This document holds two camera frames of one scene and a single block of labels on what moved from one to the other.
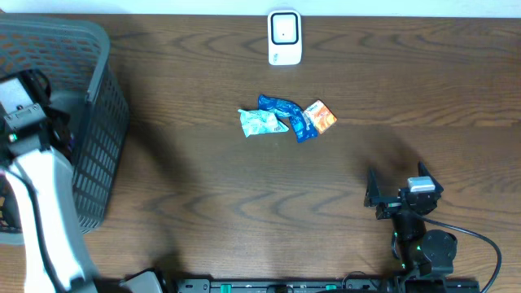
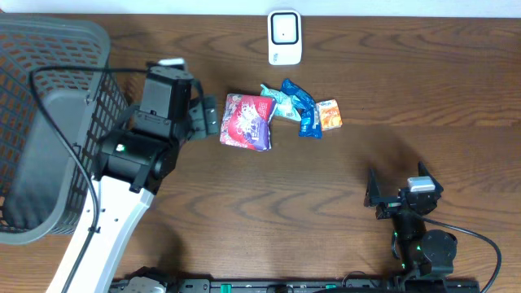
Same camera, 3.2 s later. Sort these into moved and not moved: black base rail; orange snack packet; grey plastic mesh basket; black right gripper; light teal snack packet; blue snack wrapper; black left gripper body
Moved: light teal snack packet; orange snack packet; blue snack wrapper; black left gripper body
Not moved: black base rail; black right gripper; grey plastic mesh basket
